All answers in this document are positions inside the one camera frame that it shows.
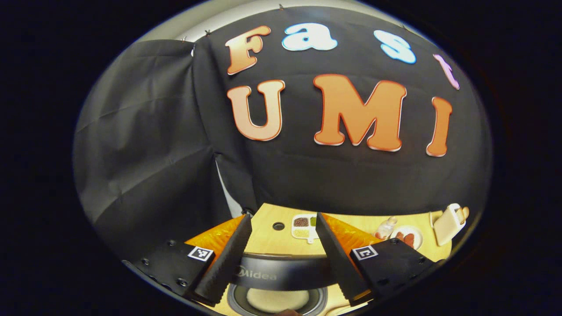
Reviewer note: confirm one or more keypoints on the dark grey rice cooker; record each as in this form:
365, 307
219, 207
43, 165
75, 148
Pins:
285, 272

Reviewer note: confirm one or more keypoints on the white rice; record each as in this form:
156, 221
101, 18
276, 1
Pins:
276, 300

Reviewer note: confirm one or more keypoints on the clear drink bottle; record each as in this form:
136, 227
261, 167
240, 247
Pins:
386, 228

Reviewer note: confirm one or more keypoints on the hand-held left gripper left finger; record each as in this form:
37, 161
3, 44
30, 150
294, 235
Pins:
226, 259

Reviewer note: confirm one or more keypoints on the toast slice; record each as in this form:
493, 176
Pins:
465, 212
458, 213

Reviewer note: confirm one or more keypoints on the white divided bean dish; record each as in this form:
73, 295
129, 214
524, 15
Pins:
302, 227

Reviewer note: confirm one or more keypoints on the white toaster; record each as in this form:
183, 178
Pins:
447, 226

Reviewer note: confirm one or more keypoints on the red meat piece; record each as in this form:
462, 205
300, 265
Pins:
411, 240
401, 238

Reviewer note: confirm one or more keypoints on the white plate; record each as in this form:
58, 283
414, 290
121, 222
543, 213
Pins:
417, 239

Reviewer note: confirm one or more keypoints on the black backdrop cloth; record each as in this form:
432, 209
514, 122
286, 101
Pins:
307, 175

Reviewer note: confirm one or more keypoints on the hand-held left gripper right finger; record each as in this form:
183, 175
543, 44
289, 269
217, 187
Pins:
338, 263

